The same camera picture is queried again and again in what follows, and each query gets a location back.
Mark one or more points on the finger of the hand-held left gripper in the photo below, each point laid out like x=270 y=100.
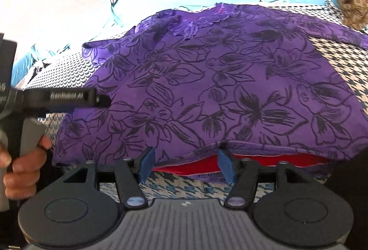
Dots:
x=103 y=101

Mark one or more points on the person's left hand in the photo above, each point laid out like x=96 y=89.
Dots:
x=24 y=175

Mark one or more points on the purple floral shirt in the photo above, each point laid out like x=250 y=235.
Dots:
x=201 y=80

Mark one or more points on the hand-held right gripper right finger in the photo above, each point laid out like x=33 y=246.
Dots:
x=227 y=165

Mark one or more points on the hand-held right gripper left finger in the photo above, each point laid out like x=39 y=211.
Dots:
x=146 y=165

